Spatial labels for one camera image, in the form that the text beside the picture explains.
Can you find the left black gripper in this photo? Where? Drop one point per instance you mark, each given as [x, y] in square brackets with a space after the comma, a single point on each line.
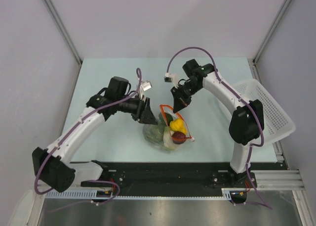
[144, 114]

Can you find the clear zip top bag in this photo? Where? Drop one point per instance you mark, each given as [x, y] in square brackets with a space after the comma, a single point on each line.
[163, 109]

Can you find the yellow pepper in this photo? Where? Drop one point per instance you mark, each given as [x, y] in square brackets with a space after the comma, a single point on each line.
[177, 125]

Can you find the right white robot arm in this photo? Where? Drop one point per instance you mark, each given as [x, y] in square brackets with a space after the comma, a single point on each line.
[247, 121]

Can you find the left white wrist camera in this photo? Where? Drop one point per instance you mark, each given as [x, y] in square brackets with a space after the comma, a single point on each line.
[145, 85]

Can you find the green avocado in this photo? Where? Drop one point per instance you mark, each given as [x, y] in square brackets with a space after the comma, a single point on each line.
[169, 118]

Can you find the dark red plum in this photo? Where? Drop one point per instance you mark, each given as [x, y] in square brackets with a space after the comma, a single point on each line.
[178, 137]

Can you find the white plastic basket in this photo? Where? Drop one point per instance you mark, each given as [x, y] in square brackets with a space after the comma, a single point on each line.
[277, 124]

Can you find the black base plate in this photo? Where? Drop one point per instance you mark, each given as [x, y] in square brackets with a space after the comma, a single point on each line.
[150, 189]

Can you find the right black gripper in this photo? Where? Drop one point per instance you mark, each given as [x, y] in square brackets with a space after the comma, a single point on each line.
[178, 104]

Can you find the white cable duct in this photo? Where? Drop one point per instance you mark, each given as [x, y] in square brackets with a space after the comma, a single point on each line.
[99, 194]

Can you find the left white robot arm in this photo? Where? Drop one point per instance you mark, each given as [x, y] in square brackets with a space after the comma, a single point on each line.
[52, 165]

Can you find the white cauliflower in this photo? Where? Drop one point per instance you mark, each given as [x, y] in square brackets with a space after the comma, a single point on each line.
[168, 143]

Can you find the green melon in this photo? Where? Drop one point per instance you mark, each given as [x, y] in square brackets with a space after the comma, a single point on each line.
[153, 133]

